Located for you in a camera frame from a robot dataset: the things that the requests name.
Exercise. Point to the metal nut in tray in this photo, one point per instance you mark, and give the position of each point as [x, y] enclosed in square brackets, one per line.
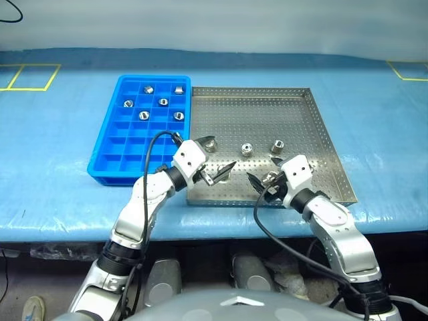
[128, 103]
[163, 101]
[143, 115]
[179, 115]

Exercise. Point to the crumpled clear plastic bag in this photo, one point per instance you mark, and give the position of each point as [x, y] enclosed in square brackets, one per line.
[291, 275]

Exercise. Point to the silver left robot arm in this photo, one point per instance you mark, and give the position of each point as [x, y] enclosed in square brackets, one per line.
[147, 194]

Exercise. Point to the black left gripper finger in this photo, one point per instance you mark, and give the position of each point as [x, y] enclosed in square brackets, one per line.
[224, 171]
[206, 140]

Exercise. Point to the blue compartment tray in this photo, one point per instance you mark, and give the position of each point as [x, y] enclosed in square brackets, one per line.
[110, 150]

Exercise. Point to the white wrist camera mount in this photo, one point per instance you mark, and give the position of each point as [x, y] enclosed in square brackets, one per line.
[296, 172]
[189, 160]

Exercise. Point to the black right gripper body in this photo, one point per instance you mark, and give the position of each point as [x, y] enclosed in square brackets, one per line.
[277, 192]

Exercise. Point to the clear plastic wrap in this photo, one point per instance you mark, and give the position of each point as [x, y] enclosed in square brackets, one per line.
[60, 251]

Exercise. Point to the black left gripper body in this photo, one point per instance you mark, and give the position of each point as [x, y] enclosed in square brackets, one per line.
[204, 177]

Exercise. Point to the white sneaker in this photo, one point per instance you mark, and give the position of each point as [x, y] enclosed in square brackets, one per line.
[33, 307]

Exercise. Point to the perforated metal tray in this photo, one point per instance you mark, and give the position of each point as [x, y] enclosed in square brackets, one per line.
[254, 113]

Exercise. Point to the grey robot torso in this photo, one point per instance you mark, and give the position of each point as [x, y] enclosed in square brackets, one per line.
[234, 309]

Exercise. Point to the grey rounded shape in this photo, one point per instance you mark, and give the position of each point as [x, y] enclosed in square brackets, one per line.
[250, 272]
[164, 281]

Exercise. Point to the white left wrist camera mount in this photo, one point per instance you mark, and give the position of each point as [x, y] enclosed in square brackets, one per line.
[189, 160]

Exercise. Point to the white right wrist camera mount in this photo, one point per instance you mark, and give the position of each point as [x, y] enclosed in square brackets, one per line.
[296, 172]

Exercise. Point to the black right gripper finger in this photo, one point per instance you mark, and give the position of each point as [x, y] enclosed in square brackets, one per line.
[276, 162]
[257, 183]

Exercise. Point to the blue plastic table cover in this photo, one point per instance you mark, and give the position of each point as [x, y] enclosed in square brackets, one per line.
[50, 150]

